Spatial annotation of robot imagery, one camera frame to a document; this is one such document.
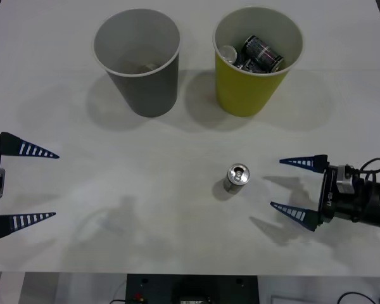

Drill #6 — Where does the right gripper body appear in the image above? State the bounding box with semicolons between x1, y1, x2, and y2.
315;164;359;225

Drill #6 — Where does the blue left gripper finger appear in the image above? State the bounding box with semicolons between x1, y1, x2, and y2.
0;132;60;160
0;212;57;242

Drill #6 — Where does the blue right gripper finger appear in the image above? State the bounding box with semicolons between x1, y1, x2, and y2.
269;201;321;232
279;154;330;174

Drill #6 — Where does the yellow-green plastic waste bin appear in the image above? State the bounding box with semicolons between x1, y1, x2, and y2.
212;5;305;118

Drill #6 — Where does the dark drink can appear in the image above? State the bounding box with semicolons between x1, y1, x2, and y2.
236;56;267;74

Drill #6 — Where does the silver-topped drink can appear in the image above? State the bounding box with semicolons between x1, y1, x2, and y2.
219;45;239;64

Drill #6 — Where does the grey plastic waste bin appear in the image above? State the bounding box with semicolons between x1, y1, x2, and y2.
92;8;182;118

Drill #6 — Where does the black robot torso base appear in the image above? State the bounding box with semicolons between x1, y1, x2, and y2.
125;273;259;304

